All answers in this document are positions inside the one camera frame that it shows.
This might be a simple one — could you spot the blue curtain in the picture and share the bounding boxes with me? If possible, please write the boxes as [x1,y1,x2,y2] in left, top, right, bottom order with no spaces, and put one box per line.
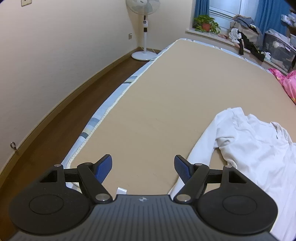
[254,0,292,35]
[194,0,210,23]

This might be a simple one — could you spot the white long-sleeve shirt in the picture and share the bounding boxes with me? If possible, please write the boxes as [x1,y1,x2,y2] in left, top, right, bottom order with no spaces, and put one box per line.
[169,108,295,240]

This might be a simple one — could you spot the pink floral blanket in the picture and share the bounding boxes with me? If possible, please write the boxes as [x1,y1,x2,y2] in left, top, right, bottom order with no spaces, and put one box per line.
[269,68,296,104]

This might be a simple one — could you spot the blue curtain left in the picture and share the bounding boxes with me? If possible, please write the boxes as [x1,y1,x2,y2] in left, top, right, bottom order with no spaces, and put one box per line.
[194,0,210,23]

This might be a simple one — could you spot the pile of clothes on sill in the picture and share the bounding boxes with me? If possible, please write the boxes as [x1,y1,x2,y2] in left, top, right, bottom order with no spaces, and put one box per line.
[218,15,265,62]

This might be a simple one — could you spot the clear plastic storage box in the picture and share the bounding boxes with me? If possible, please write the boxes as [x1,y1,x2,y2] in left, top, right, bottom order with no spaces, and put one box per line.
[262,29,295,72]

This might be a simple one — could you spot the white standing fan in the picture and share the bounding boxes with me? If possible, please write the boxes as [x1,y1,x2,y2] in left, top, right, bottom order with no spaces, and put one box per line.
[126,0,161,61]

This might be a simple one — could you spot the blue curtain right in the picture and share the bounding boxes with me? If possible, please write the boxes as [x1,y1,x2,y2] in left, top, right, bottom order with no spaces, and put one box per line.
[254,0,292,35]

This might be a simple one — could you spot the potted green plant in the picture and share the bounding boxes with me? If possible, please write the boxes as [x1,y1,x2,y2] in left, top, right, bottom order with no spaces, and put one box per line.
[193,15,220,34]

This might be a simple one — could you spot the wall switch plate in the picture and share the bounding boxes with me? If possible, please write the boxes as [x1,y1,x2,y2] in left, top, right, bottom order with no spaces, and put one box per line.
[21,0,32,6]

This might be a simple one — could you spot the beige mattress with striped edge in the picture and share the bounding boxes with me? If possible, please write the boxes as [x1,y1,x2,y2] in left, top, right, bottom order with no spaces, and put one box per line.
[66,39,295,195]

